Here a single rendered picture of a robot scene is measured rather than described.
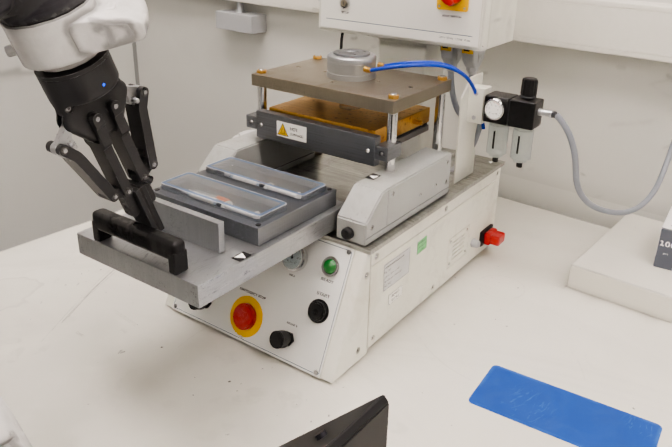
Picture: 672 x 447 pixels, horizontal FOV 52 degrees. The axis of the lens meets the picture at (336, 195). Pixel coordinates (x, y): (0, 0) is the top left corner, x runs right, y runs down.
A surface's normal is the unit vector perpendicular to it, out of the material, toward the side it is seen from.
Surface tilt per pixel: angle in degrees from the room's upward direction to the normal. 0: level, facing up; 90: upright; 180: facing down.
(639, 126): 90
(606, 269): 0
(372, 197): 40
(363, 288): 90
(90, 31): 102
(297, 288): 65
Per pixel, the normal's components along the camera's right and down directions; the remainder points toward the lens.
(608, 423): 0.02, -0.92
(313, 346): -0.52, -0.11
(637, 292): -0.64, 0.29
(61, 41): 0.43, 0.53
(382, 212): 0.81, 0.24
